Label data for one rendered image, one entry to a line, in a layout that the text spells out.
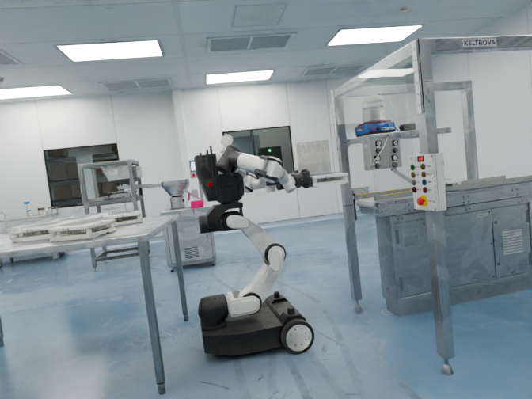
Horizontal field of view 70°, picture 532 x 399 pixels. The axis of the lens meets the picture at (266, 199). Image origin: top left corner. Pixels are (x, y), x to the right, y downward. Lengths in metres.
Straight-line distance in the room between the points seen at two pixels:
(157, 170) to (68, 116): 1.88
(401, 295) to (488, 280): 0.72
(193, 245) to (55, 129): 4.23
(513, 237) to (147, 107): 6.42
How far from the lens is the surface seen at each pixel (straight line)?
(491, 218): 3.24
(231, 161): 2.16
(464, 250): 3.12
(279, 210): 7.82
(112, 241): 2.08
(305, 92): 8.11
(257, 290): 2.51
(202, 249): 4.91
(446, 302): 2.12
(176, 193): 5.07
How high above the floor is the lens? 1.09
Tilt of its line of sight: 4 degrees down
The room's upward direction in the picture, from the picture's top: 6 degrees counter-clockwise
